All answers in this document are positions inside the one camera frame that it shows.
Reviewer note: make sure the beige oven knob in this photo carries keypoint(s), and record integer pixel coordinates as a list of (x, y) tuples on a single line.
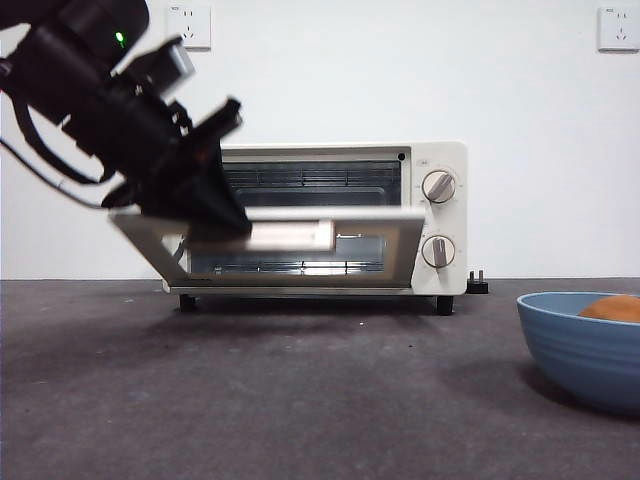
[(438, 251), (438, 186)]

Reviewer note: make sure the white toaster oven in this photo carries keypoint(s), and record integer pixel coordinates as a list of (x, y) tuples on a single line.
[(450, 220)]

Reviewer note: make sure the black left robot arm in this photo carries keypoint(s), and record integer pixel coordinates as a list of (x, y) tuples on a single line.
[(90, 100)]

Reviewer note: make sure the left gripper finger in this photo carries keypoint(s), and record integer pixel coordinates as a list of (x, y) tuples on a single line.
[(180, 200), (220, 190)]

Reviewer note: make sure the blue ribbed bowl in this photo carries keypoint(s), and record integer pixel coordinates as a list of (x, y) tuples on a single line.
[(585, 360)]

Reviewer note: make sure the brown potato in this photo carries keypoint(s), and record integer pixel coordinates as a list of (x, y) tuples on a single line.
[(612, 309)]

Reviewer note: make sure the white wall socket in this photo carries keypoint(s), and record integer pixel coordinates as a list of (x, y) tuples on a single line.
[(620, 27), (200, 25)]

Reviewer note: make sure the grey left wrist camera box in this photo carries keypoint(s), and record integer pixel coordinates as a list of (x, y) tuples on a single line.
[(181, 62)]

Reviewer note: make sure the black power plug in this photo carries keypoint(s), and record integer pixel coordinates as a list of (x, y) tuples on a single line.
[(477, 285)]

